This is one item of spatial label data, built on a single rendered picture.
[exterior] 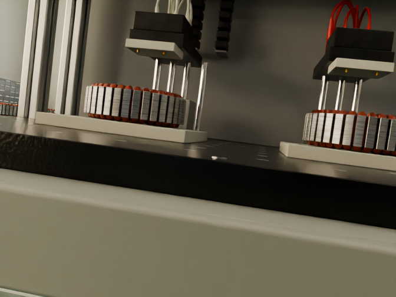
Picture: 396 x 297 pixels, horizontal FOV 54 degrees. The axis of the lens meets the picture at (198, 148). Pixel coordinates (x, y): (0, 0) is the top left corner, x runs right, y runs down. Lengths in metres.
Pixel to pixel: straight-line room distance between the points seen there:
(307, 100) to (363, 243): 0.52
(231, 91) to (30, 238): 0.53
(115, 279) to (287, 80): 0.54
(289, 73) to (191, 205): 0.52
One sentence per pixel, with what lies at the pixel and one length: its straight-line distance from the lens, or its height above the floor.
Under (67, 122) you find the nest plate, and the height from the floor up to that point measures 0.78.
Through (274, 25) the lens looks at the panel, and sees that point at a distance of 0.70.
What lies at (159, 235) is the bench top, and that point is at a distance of 0.18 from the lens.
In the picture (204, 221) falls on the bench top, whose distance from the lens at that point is 0.17.
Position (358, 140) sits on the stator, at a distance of 0.38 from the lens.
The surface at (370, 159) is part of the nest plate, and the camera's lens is 0.36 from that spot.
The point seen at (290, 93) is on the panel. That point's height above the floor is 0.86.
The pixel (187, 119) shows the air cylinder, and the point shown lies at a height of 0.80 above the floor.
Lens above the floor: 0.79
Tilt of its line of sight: 3 degrees down
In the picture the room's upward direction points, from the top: 7 degrees clockwise
